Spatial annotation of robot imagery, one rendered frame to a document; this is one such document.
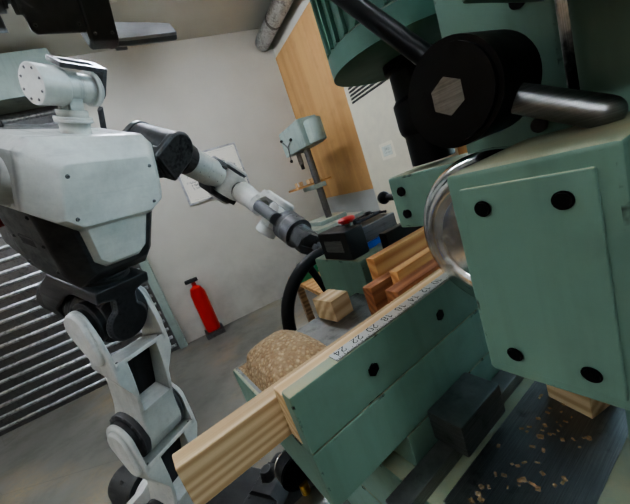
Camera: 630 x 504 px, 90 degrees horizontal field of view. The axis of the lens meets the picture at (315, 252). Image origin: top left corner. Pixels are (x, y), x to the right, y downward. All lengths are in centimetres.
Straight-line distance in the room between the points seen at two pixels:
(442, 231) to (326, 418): 18
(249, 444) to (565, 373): 23
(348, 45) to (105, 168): 51
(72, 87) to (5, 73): 264
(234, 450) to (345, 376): 11
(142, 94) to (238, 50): 104
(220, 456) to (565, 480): 29
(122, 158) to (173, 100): 280
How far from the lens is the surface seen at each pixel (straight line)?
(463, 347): 40
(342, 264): 54
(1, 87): 339
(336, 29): 40
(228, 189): 111
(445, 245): 28
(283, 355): 37
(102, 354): 91
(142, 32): 43
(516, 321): 20
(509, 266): 18
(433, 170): 39
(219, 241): 335
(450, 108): 22
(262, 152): 353
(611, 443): 42
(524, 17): 30
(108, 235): 77
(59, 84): 76
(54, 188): 70
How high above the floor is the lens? 110
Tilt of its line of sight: 12 degrees down
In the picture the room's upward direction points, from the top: 19 degrees counter-clockwise
